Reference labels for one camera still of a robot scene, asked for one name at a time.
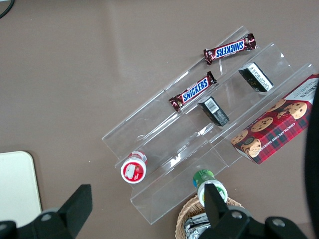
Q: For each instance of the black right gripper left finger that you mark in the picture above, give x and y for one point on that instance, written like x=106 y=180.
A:
x=79 y=204

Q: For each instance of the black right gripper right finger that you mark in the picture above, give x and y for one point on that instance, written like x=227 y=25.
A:
x=216 y=209

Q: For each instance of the red yoghurt cup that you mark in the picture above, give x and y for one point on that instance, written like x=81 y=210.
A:
x=133 y=170

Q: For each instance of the clear acrylic step stand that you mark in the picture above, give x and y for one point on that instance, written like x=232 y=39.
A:
x=249 y=109
x=154 y=139

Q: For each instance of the green yoghurt cup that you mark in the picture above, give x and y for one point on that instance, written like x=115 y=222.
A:
x=204 y=176

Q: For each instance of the brown snickers bar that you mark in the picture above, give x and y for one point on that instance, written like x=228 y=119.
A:
x=195 y=90
x=229 y=49

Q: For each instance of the cream plastic serving tray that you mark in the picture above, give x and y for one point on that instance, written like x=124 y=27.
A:
x=15 y=186

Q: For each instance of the light tan wicker basket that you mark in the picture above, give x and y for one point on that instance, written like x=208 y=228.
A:
x=185 y=211

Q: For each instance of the silver foil pack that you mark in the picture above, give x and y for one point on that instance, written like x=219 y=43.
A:
x=194 y=227

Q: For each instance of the small black box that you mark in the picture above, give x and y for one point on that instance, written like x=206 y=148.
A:
x=214 y=112
x=255 y=77

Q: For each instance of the red tartan cookie box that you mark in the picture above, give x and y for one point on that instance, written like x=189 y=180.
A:
x=269 y=134

